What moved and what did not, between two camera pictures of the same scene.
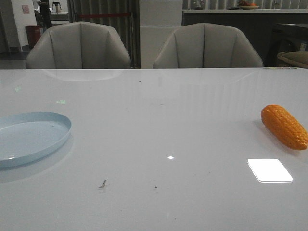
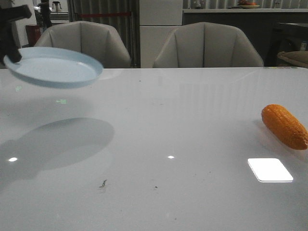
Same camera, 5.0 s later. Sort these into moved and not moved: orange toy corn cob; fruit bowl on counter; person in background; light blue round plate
Moved: light blue round plate
Not moved: person in background; orange toy corn cob; fruit bowl on counter
